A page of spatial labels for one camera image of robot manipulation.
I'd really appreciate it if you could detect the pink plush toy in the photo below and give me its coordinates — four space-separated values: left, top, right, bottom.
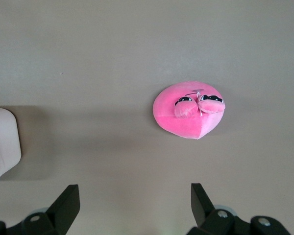
152 81 227 141

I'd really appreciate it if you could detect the pink plastic storage box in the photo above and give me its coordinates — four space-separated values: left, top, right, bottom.
0 108 22 182

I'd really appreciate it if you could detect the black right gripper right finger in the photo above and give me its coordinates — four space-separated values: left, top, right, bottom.
188 183 236 235

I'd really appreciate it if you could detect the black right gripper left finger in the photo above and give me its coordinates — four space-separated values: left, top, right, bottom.
22 184 80 235

